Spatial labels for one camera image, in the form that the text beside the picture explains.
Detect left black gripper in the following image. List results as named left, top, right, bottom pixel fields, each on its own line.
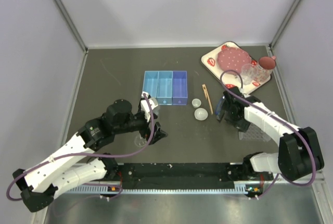
left=114, top=109, right=168, bottom=145

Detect clear acrylic test tube rack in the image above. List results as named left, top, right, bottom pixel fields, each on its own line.
left=238, top=125, right=271, bottom=142

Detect clear glass dish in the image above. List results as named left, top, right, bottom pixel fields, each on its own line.
left=134, top=134, right=147, bottom=148

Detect light blue drawer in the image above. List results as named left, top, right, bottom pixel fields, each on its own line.
left=143, top=71, right=159, bottom=97
left=157, top=71, right=173, bottom=105

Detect purple drawer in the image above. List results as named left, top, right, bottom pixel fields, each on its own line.
left=172, top=71, right=188, bottom=106

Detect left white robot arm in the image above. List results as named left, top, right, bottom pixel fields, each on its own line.
left=12, top=92, right=167, bottom=213

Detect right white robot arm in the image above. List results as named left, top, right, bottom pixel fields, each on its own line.
left=216, top=86, right=325, bottom=181

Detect wooden tongs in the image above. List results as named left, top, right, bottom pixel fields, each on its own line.
left=202, top=84, right=214, bottom=115

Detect white evaporating dish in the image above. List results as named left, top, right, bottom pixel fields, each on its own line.
left=194, top=108, right=209, bottom=121

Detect small white crucible cup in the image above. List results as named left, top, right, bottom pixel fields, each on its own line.
left=191, top=98, right=201, bottom=108

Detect clear drinking glass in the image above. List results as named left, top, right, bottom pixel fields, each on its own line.
left=240, top=64, right=258, bottom=85

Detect pink dotted plate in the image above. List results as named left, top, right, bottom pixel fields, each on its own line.
left=216, top=47, right=252, bottom=72

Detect pink strawberry mug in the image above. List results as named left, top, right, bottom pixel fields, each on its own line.
left=254, top=56, right=276, bottom=82

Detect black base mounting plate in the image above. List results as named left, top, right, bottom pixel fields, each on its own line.
left=118, top=163, right=248, bottom=189

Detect white slotted cable duct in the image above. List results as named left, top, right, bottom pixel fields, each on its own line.
left=61, top=183, right=262, bottom=196

